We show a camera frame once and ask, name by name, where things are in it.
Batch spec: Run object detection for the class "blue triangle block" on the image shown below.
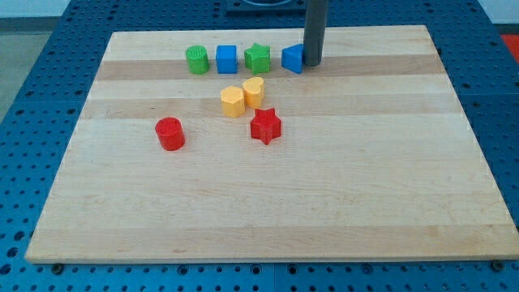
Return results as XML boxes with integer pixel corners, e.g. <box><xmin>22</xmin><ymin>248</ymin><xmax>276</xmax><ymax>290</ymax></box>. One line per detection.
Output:
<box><xmin>281</xmin><ymin>44</ymin><xmax>303</xmax><ymax>74</ymax></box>

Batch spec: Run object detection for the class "red star block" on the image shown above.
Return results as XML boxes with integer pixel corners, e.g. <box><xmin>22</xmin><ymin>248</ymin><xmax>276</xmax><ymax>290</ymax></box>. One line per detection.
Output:
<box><xmin>250</xmin><ymin>108</ymin><xmax>282</xmax><ymax>145</ymax></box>

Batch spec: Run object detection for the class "yellow hexagon block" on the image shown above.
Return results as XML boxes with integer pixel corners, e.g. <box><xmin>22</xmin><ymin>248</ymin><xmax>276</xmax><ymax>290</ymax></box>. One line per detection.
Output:
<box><xmin>221</xmin><ymin>86</ymin><xmax>246</xmax><ymax>118</ymax></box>

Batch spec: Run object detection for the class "yellow heart block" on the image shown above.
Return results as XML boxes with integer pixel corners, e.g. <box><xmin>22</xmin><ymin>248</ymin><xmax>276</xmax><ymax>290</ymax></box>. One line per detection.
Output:
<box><xmin>242</xmin><ymin>77</ymin><xmax>265</xmax><ymax>109</ymax></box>

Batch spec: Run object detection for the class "green star block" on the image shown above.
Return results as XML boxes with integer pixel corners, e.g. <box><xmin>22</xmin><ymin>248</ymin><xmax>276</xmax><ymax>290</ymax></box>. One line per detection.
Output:
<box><xmin>244</xmin><ymin>43</ymin><xmax>271</xmax><ymax>75</ymax></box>

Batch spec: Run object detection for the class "red cylinder block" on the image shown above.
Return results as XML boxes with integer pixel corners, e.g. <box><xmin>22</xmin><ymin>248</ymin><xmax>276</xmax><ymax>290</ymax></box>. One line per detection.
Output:
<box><xmin>155</xmin><ymin>117</ymin><xmax>185</xmax><ymax>151</ymax></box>

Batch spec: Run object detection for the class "blue cube block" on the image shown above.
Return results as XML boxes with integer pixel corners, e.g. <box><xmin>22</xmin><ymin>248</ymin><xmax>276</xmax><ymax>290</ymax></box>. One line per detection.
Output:
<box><xmin>216</xmin><ymin>45</ymin><xmax>238</xmax><ymax>74</ymax></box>

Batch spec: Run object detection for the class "green cylinder block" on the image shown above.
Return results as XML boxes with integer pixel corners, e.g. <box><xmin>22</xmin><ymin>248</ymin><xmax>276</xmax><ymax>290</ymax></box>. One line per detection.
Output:
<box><xmin>186</xmin><ymin>45</ymin><xmax>209</xmax><ymax>75</ymax></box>

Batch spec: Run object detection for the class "wooden board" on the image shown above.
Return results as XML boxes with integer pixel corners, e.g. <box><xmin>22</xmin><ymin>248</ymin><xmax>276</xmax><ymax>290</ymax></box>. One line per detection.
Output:
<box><xmin>25</xmin><ymin>25</ymin><xmax>518</xmax><ymax>264</ymax></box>

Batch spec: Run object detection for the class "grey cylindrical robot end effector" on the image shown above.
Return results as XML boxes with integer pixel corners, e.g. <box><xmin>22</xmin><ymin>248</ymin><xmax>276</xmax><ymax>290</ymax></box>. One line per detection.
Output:
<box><xmin>302</xmin><ymin>0</ymin><xmax>329</xmax><ymax>67</ymax></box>

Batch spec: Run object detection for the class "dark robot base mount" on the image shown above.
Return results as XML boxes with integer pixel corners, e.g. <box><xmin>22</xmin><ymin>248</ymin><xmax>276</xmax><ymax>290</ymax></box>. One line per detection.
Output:
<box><xmin>223</xmin><ymin>0</ymin><xmax>307</xmax><ymax>14</ymax></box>

